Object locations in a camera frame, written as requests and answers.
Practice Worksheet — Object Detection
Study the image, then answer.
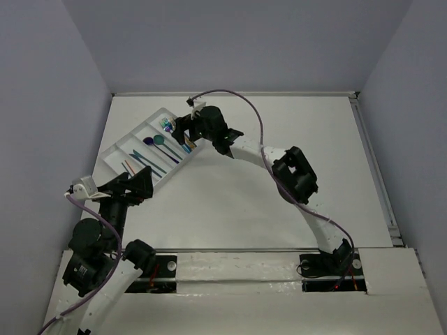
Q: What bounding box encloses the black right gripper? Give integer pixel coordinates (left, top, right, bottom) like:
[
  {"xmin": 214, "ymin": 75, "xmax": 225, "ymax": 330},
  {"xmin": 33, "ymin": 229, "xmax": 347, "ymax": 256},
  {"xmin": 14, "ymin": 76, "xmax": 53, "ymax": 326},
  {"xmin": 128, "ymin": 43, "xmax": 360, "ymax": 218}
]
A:
[{"xmin": 171, "ymin": 112, "xmax": 215, "ymax": 145}]

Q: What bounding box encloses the orange chopstick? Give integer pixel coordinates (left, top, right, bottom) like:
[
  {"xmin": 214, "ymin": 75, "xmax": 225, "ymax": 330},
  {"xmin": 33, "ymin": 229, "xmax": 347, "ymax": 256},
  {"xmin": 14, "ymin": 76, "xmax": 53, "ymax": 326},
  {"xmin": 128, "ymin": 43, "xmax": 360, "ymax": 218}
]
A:
[{"xmin": 124, "ymin": 160, "xmax": 135, "ymax": 174}]

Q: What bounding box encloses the blue knife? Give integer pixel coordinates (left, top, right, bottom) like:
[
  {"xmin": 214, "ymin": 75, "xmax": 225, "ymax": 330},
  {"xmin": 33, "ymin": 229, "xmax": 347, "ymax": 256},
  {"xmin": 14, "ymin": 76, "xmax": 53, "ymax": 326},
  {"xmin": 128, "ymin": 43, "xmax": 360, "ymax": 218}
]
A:
[{"xmin": 129, "ymin": 154, "xmax": 162, "ymax": 178}]

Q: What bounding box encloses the teal knife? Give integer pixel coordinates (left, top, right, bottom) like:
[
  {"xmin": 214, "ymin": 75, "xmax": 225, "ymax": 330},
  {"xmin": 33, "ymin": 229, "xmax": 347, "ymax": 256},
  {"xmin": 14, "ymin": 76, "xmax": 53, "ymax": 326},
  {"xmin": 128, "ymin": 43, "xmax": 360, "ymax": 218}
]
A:
[{"xmin": 130, "ymin": 149, "xmax": 167, "ymax": 174}]

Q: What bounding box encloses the purple metal spoon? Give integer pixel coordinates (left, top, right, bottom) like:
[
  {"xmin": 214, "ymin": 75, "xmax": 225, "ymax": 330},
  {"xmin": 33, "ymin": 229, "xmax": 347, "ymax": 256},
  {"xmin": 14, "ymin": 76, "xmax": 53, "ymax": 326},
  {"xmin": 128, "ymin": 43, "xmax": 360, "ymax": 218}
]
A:
[{"xmin": 142, "ymin": 137, "xmax": 179, "ymax": 164}]

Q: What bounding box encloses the teal spoon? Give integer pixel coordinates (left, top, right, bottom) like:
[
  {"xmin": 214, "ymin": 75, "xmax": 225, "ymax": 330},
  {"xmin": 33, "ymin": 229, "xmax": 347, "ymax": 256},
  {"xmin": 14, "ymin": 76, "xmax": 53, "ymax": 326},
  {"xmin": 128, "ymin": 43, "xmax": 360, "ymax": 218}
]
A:
[{"xmin": 154, "ymin": 135, "xmax": 182, "ymax": 160}]

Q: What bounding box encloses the gold metal fork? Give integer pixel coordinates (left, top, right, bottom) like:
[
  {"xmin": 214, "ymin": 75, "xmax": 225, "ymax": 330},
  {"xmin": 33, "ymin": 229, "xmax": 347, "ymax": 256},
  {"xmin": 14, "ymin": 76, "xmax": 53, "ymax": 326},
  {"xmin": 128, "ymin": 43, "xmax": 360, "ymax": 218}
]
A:
[{"xmin": 185, "ymin": 138, "xmax": 196, "ymax": 149}]

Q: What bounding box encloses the blue metal fork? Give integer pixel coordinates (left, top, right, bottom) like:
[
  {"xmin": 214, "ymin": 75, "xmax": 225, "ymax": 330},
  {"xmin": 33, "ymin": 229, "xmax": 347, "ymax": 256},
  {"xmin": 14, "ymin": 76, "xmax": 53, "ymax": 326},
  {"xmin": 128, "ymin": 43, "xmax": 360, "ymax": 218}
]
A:
[{"xmin": 182, "ymin": 144, "xmax": 192, "ymax": 153}]

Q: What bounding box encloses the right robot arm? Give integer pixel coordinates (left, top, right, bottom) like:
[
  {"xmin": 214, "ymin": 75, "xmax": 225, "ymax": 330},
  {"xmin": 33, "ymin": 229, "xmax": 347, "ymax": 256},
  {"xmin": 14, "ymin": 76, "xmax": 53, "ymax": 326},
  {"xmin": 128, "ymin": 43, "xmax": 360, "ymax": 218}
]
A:
[{"xmin": 172, "ymin": 106, "xmax": 354, "ymax": 274}]

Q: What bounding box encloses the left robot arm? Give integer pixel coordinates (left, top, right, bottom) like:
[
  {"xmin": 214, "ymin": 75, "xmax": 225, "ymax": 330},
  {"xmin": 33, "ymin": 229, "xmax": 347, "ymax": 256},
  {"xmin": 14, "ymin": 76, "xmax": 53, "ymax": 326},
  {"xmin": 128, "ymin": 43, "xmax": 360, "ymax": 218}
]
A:
[{"xmin": 39, "ymin": 167, "xmax": 156, "ymax": 334}]

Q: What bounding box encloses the white divided utensil tray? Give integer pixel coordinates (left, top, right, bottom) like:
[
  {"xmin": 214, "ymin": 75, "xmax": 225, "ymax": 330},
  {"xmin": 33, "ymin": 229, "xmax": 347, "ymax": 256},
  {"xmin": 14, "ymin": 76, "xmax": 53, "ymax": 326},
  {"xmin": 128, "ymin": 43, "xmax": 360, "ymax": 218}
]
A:
[{"xmin": 98, "ymin": 108, "xmax": 205, "ymax": 192}]

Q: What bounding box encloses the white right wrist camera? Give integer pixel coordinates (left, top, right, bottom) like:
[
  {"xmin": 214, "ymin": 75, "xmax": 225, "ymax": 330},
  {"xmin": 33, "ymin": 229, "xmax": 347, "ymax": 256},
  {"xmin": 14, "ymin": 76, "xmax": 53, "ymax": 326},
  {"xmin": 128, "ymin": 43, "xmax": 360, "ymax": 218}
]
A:
[{"xmin": 186, "ymin": 97, "xmax": 206, "ymax": 119}]

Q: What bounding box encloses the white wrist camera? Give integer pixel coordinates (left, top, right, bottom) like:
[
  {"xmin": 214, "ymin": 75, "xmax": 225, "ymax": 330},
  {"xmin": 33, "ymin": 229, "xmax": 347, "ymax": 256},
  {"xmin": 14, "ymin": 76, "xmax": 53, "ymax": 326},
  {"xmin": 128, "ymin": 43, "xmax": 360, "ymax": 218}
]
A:
[
  {"xmin": 186, "ymin": 97, "xmax": 206, "ymax": 119},
  {"xmin": 65, "ymin": 176, "xmax": 108, "ymax": 200}
]

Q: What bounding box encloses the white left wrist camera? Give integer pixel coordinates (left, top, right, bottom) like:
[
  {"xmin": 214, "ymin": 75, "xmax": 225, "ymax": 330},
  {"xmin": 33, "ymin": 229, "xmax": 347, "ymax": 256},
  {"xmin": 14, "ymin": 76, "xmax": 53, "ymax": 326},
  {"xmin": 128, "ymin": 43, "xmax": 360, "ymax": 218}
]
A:
[{"xmin": 65, "ymin": 176, "xmax": 108, "ymax": 200}]

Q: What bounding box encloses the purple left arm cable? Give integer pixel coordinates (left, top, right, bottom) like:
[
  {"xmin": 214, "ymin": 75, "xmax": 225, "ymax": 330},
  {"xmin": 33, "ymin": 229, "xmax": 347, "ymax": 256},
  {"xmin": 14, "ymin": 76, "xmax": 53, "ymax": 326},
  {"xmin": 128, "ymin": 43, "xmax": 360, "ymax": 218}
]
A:
[{"xmin": 38, "ymin": 193, "xmax": 124, "ymax": 335}]

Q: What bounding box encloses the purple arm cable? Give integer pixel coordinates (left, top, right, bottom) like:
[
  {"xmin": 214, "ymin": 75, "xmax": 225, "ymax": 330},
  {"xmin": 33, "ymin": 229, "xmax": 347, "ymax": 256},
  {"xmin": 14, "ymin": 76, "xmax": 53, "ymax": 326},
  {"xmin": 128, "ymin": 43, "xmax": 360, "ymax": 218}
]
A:
[
  {"xmin": 186, "ymin": 89, "xmax": 354, "ymax": 290},
  {"xmin": 38, "ymin": 193, "xmax": 124, "ymax": 335}
]

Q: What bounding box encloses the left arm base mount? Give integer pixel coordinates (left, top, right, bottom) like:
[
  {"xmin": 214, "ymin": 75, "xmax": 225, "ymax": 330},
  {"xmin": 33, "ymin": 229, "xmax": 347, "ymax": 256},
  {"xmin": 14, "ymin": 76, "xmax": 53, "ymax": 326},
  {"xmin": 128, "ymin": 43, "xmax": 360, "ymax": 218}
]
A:
[{"xmin": 126, "ymin": 253, "xmax": 177, "ymax": 294}]

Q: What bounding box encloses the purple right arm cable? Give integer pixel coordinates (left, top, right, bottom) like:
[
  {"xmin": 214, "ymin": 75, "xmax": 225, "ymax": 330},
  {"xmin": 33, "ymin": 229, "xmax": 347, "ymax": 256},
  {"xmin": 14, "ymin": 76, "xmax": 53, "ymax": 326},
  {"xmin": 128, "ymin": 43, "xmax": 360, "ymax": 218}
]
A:
[{"xmin": 186, "ymin": 89, "xmax": 354, "ymax": 290}]

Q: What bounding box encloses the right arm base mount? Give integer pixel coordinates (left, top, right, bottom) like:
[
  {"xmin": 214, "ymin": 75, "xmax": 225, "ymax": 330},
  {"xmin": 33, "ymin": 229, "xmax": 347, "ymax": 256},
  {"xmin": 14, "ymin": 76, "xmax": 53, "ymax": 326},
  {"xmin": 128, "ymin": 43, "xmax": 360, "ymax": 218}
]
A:
[{"xmin": 296, "ymin": 252, "xmax": 367, "ymax": 292}]

